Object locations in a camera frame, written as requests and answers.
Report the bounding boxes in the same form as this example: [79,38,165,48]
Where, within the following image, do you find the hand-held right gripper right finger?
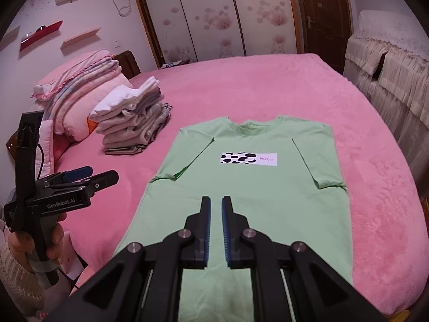
[221,195,386,322]

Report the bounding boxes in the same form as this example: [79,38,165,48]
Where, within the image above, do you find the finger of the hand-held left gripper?
[38,170,119,195]
[42,165,94,183]

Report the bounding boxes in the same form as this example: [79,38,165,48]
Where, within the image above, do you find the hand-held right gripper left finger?
[47,196,212,322]

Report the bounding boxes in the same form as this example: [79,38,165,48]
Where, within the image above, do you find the green t-shirt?
[112,116,354,316]

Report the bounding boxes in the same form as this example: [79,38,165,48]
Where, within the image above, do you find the person's left forearm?
[0,241,46,316]

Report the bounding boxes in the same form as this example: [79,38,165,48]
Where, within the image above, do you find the stack of folded clothes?
[88,76,172,156]

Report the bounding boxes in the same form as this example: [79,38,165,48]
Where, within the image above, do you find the person's left hand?
[8,212,68,269]

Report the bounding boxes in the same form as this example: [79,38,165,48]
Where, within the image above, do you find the pastel folded quilt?
[40,58,123,131]

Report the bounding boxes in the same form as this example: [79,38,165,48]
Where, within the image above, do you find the pink pillow orange cartoon print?
[54,72,135,143]

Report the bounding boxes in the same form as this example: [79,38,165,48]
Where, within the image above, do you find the folded pink blanket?
[31,49,116,101]

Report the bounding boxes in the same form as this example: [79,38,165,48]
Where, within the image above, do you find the dark wooden headboard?
[114,50,141,78]

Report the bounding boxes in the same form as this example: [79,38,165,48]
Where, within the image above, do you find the small printed box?
[159,60,190,69]

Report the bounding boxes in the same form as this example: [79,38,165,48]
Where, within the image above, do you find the pink bed blanket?
[50,53,429,316]

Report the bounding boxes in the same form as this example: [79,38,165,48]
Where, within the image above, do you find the wardrobe with floral sliding doors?
[130,0,300,71]

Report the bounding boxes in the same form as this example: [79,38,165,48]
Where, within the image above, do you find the cream lace furniture cover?
[343,9,429,188]

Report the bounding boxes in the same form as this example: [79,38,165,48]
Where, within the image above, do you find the dark wooden door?
[295,0,352,74]

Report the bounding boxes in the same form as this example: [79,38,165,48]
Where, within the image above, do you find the pink wall shelf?
[62,28,101,52]

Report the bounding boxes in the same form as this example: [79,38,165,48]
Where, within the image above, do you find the red wall shelf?
[19,20,64,52]

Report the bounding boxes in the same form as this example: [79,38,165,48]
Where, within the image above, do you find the white power cord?
[110,0,133,17]

